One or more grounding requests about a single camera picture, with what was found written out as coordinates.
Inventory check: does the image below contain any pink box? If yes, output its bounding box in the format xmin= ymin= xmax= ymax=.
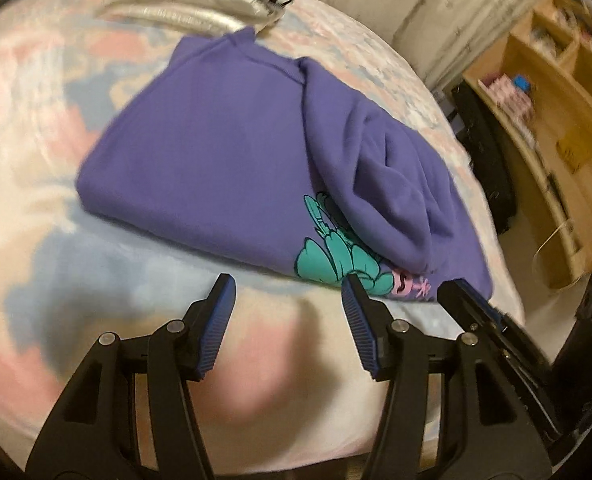
xmin=480 ymin=75 xmax=535 ymax=122

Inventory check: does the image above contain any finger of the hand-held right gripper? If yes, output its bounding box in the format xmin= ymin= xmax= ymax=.
xmin=436 ymin=282 xmax=552 ymax=423
xmin=455 ymin=280 xmax=554 ymax=381

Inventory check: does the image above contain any yellow paper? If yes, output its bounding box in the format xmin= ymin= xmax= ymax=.
xmin=555 ymin=129 xmax=592 ymax=167

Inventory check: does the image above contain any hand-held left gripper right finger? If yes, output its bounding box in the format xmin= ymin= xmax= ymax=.
xmin=341 ymin=275 xmax=552 ymax=480

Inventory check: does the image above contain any wooden shelf unit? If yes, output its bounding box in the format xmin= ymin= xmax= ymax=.
xmin=463 ymin=0 xmax=592 ymax=292

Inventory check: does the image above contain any pastel patterned blanket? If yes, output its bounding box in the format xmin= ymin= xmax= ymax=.
xmin=0 ymin=0 xmax=527 ymax=463

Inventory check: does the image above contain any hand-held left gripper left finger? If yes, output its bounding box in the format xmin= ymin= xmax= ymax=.
xmin=24 ymin=273 xmax=237 ymax=480

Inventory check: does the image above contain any black chair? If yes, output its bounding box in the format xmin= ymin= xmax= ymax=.
xmin=450 ymin=81 xmax=520 ymax=235

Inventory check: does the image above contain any purple printed hoodie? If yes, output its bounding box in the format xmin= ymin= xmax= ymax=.
xmin=76 ymin=27 xmax=494 ymax=305

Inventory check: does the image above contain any silver white garment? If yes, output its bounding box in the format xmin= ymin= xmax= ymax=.
xmin=97 ymin=0 xmax=273 ymax=37

